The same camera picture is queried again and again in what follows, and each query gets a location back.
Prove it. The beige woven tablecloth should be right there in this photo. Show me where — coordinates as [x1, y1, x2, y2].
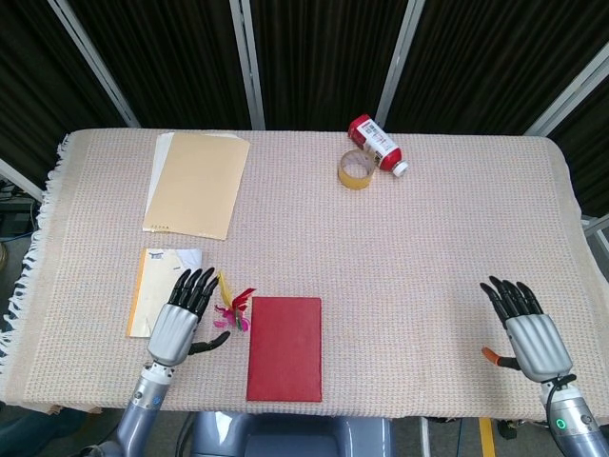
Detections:
[0, 128, 584, 423]

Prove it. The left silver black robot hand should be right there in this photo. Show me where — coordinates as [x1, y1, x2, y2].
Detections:
[146, 268, 232, 367]

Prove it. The manila paper folder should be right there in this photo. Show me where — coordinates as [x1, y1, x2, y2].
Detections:
[142, 131, 252, 243]

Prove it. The red hardcover book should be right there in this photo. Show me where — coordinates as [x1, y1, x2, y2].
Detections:
[246, 295, 324, 403]

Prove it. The black pleated curtain panel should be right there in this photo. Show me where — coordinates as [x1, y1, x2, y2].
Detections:
[546, 70, 609, 215]
[387, 0, 609, 137]
[0, 0, 129, 191]
[66, 0, 253, 129]
[249, 0, 410, 132]

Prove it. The silver partition post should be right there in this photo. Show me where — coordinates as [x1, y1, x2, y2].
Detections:
[47, 0, 142, 129]
[378, 0, 427, 132]
[227, 0, 266, 129]
[522, 47, 609, 139]
[0, 156, 47, 201]

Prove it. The yellow-edged document envelope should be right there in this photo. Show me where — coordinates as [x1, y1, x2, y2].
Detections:
[126, 247, 205, 339]

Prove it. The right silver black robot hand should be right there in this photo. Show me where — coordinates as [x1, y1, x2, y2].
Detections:
[479, 274, 575, 382]

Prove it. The red bottle with white cap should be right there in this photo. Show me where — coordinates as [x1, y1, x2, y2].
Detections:
[347, 113, 410, 178]

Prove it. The colourful feather shuttlecock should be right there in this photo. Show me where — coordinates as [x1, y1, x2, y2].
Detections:
[212, 270, 257, 334]

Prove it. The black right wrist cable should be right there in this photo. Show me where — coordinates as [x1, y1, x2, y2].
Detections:
[541, 374, 578, 429]

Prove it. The blue-grey robot torso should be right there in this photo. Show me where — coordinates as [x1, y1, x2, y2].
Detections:
[187, 411, 396, 457]

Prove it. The white paper sheet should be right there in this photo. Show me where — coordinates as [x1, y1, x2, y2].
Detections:
[142, 132, 175, 232]

